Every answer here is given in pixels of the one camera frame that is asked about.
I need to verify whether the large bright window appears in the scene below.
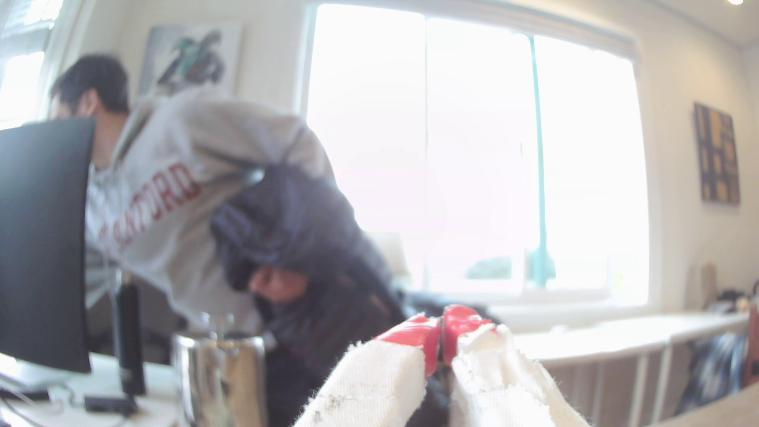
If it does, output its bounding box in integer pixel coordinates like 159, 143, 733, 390
298, 2, 652, 308

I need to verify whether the red object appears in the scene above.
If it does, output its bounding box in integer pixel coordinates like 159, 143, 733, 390
744, 297, 759, 387

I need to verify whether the turtle wall poster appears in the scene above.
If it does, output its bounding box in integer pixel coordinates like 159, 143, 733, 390
138, 22, 244, 99

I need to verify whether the bare person hand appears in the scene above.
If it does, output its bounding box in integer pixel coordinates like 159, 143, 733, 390
249, 267, 310, 304

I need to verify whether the long white table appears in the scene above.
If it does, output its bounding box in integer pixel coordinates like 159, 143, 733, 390
511, 311, 751, 427

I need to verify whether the small side window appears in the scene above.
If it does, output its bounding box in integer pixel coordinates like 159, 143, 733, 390
0, 0, 65, 130

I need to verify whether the small black desk gadget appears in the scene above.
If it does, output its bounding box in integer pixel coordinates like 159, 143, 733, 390
83, 394, 139, 416

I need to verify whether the dark yellow patterned wall painting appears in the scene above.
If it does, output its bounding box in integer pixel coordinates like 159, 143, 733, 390
693, 102, 741, 206

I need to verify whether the person in grey hoodie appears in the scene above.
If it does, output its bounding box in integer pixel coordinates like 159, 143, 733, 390
49, 55, 336, 333

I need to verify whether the black computer monitor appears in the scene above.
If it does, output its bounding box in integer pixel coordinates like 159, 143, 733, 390
0, 117, 97, 374

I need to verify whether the patterned bag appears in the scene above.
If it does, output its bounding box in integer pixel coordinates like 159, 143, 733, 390
675, 332, 749, 416

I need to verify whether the black drinking bottle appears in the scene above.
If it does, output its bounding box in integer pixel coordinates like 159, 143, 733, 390
113, 270, 147, 397

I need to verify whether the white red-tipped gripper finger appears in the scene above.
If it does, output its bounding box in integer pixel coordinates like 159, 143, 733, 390
443, 305, 591, 427
293, 316, 443, 427

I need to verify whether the white desk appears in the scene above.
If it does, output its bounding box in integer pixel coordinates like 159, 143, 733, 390
0, 352, 181, 427

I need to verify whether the dark padded jacket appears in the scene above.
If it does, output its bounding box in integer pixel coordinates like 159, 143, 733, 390
209, 163, 451, 427

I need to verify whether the shiny metal cup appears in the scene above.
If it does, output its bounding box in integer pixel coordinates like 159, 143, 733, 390
171, 313, 269, 427

